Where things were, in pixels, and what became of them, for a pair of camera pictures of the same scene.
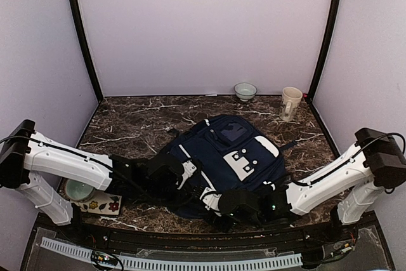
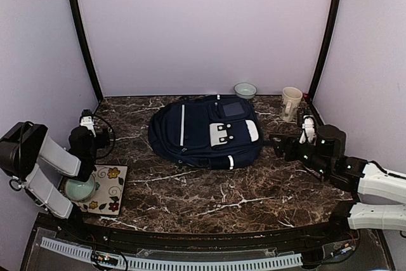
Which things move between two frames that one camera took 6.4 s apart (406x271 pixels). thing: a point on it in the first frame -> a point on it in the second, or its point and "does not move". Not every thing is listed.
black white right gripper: [226, 226] -> [287, 140]
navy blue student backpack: [233, 155] -> [217, 132]
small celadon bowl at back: [245, 91] does not move
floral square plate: [101, 204] does not move
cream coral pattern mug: [291, 97] does not move
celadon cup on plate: [78, 191] does not move
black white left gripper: [183, 184] -> [104, 139]
